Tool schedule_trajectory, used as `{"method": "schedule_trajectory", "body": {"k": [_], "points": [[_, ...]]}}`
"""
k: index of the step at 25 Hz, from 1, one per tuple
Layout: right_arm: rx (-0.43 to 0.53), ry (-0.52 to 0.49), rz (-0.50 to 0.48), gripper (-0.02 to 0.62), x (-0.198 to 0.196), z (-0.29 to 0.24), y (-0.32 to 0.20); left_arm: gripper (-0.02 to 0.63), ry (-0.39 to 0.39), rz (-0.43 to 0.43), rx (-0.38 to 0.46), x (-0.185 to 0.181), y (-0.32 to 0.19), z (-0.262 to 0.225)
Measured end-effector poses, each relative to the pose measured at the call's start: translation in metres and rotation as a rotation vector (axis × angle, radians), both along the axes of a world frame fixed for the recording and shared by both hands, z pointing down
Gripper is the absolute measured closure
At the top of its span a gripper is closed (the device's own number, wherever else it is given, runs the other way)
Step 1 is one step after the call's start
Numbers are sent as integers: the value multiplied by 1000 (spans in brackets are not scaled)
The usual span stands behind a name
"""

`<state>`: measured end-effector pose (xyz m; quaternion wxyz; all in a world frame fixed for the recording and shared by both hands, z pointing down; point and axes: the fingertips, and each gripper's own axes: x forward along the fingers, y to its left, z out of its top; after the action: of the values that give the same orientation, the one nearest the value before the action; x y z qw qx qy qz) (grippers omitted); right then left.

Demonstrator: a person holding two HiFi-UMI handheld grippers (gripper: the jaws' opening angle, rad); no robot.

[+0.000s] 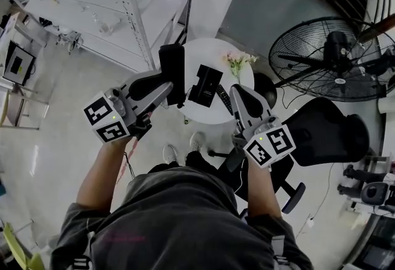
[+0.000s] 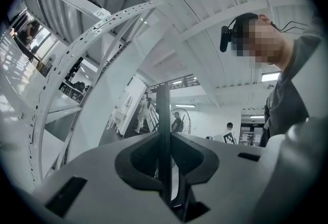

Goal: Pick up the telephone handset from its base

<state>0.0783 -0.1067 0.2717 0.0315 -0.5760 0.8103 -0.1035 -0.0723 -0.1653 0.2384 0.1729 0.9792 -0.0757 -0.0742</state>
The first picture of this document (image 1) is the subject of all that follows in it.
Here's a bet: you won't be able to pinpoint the person's left white shoe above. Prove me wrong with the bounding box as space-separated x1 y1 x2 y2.
162 143 178 165

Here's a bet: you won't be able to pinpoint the black remote control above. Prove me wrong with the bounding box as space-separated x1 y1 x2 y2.
215 84 235 116

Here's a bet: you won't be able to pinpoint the black mesh office chair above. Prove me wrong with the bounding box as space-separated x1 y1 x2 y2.
212 97 371 214

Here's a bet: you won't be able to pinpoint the person's dark grey shirt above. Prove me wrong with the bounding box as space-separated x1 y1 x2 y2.
51 166 314 270

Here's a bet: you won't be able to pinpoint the person's right forearm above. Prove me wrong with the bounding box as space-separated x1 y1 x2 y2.
246 157 284 221

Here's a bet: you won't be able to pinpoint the tall black object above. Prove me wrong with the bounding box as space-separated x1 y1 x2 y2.
158 44 186 109

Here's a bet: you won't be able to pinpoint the grey harness strap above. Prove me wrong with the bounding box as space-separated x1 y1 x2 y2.
271 234 289 266
72 231 93 270

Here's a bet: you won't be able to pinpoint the white power cable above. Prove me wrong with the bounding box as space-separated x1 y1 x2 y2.
294 163 333 240

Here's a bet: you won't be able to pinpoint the round white side table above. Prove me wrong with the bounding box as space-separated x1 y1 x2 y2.
177 38 256 126

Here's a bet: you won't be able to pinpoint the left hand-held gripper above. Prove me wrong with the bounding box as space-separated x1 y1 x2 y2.
83 70 174 143

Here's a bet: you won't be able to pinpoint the person's black trousers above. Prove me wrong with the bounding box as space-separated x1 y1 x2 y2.
148 151 247 198

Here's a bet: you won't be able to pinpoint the person's left forearm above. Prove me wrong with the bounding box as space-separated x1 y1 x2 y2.
75 135 137 214

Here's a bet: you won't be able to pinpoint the black round speaker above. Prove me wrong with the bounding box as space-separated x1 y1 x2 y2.
360 181 391 207

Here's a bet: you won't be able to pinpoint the person's right white shoe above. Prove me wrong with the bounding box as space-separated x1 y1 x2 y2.
188 130 206 154

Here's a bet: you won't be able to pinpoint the person's white shoe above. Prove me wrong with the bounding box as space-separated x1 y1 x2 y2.
188 130 206 154
162 143 178 165

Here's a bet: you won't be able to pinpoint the white metal shelving rack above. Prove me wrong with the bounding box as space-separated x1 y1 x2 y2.
0 0 200 75

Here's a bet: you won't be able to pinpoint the black tray on table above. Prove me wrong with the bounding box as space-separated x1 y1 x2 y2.
188 64 224 109

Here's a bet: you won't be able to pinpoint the large black floor fan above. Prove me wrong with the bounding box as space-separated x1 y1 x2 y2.
252 16 395 109

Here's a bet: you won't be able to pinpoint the yellow-green chair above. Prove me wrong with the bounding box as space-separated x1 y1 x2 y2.
1 221 46 270

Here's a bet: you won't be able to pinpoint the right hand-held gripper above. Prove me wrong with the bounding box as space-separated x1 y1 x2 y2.
230 83 297 170

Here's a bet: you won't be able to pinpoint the pink and white artificial flowers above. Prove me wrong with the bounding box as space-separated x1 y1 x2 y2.
223 51 259 84

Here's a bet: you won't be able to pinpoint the black monitor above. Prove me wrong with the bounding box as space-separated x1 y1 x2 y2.
2 40 36 87

